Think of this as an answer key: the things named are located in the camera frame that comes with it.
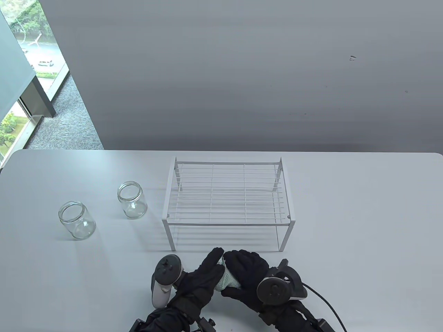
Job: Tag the black forearm sensor pack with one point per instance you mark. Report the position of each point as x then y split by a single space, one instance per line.
137 325
324 325

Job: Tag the black and white controller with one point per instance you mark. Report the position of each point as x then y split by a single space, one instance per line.
166 269
275 290

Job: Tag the person's right forearm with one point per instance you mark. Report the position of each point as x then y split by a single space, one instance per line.
294 318

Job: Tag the clear glass jar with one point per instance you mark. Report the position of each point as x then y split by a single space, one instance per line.
133 204
78 223

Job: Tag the person's left hand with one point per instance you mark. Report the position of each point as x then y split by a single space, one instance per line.
199 287

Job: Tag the green fish scale cleaning cloth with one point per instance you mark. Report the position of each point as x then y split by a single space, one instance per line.
226 282

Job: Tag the person's right hand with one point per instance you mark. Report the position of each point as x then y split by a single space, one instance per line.
249 269

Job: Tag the glass window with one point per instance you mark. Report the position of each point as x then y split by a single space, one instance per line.
41 48

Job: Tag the grey window column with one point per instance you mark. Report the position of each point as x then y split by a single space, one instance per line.
14 76

